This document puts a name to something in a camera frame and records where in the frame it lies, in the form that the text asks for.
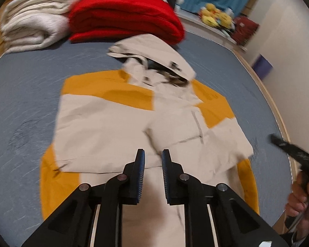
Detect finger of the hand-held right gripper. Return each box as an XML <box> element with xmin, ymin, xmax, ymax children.
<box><xmin>270</xmin><ymin>133</ymin><xmax>309</xmax><ymax>186</ymax></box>

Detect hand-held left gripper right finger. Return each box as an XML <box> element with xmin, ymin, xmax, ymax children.
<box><xmin>162</xmin><ymin>149</ymin><xmax>289</xmax><ymax>247</ymax></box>

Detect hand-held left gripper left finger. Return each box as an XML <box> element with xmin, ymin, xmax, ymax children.
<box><xmin>22</xmin><ymin>149</ymin><xmax>145</xmax><ymax>247</ymax></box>

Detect cream and yellow jacket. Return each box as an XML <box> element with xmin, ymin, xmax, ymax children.
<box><xmin>40</xmin><ymin>34</ymin><xmax>260</xmax><ymax>247</ymax></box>

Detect person's right hand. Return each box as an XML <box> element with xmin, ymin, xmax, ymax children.
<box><xmin>285</xmin><ymin>172</ymin><xmax>309</xmax><ymax>237</ymax></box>

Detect purple box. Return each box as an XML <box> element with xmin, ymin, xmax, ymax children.
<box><xmin>252</xmin><ymin>54</ymin><xmax>274</xmax><ymax>80</ymax></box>

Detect red bag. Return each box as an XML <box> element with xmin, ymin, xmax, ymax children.
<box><xmin>231</xmin><ymin>17</ymin><xmax>260</xmax><ymax>45</ymax></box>

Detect white ledge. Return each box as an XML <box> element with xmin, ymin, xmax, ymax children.
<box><xmin>176</xmin><ymin>4</ymin><xmax>248</xmax><ymax>53</ymax></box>

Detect folded red blanket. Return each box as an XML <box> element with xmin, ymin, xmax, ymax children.
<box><xmin>68</xmin><ymin>0</ymin><xmax>185</xmax><ymax>45</ymax></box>

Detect yellow plush toys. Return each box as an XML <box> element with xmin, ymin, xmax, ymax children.
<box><xmin>199</xmin><ymin>2</ymin><xmax>233</xmax><ymax>29</ymax></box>

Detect folded white blanket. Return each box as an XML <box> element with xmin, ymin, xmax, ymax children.
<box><xmin>0</xmin><ymin>0</ymin><xmax>80</xmax><ymax>54</ymax></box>

